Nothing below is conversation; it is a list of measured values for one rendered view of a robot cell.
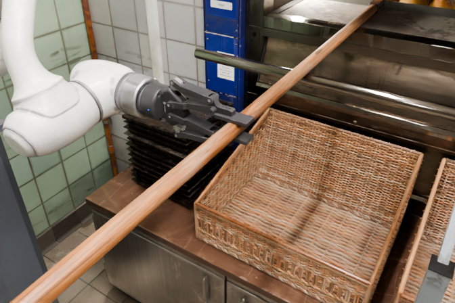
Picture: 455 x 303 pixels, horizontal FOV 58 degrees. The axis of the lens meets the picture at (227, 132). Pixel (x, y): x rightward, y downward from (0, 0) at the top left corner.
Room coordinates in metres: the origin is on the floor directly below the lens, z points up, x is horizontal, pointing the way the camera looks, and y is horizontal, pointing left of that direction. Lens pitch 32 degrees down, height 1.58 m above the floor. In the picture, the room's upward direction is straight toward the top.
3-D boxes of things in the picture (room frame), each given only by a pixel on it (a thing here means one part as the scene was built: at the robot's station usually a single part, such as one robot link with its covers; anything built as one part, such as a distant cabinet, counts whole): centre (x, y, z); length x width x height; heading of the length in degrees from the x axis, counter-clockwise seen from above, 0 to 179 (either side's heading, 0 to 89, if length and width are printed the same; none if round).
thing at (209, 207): (0.99, -0.25, 0.72); 0.56 x 0.49 x 0.28; 57
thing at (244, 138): (0.64, -0.01, 1.17); 0.07 x 0.03 x 0.01; 58
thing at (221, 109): (0.66, 0.01, 1.22); 0.05 x 0.01 x 0.03; 58
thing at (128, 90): (0.77, 0.18, 1.19); 0.09 x 0.06 x 0.09; 148
